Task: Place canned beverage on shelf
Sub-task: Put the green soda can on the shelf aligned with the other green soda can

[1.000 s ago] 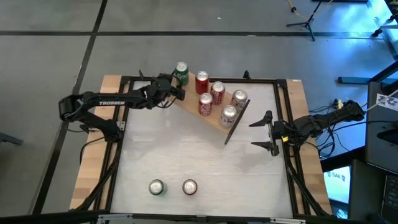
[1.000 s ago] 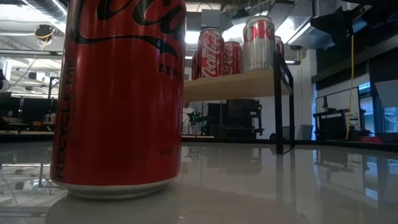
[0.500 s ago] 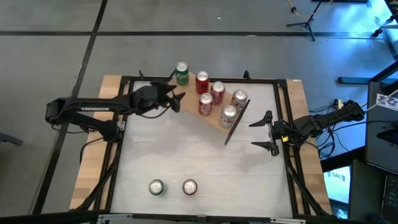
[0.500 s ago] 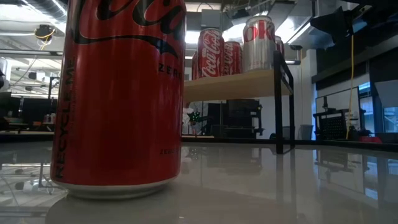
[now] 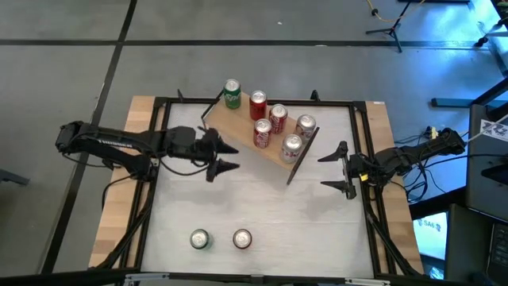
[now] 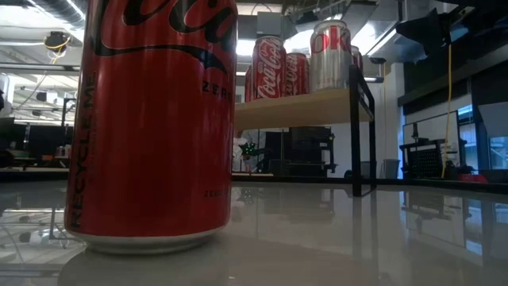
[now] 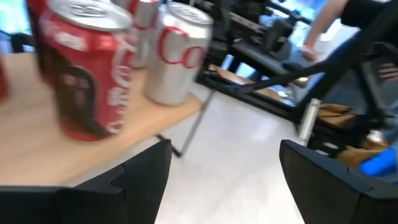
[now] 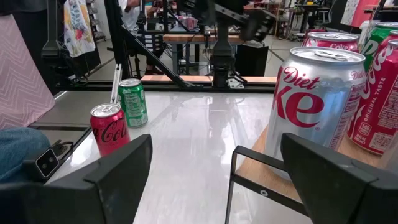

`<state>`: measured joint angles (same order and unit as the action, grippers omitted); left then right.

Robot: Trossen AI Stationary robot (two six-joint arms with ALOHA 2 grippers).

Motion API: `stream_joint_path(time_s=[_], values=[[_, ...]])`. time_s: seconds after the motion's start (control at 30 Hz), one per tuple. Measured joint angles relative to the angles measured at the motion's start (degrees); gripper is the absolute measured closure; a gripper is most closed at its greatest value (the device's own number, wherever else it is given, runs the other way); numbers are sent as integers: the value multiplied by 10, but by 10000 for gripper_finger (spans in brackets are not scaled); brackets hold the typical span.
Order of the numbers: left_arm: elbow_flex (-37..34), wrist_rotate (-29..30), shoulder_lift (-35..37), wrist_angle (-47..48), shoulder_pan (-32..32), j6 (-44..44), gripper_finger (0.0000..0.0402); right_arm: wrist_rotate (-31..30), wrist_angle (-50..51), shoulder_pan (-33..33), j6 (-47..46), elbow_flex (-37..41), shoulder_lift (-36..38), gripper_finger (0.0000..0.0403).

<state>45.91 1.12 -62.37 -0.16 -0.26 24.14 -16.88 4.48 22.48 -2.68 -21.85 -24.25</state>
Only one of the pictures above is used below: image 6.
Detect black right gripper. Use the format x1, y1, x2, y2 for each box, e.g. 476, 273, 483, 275
395, 0, 508, 56

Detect red Star Wars Coca-Cola can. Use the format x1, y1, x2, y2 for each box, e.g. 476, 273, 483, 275
252, 36, 287, 100

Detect red Coke Zero can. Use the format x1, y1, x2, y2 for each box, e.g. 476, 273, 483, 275
64, 0, 239, 255

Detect black mesh cart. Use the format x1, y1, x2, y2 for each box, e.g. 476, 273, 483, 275
399, 122, 469, 180

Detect grey trash bin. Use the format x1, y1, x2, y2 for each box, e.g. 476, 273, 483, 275
383, 158, 401, 180

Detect black equipment cabinet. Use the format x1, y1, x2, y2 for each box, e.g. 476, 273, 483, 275
264, 126, 338, 178

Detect ceiling light panel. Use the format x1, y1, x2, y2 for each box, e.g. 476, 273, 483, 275
236, 38, 255, 56

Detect person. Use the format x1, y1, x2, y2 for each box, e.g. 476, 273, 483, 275
232, 129, 255, 174

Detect black workbench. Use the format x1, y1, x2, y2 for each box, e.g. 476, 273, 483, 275
0, 118, 75, 172

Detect wooden shelf black metal frame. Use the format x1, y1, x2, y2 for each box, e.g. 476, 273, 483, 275
233, 63, 378, 199

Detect black metal table frame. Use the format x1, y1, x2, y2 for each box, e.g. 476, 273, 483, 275
0, 168, 508, 195

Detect black ceiling cord reel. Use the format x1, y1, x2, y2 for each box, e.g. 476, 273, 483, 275
43, 31, 71, 52

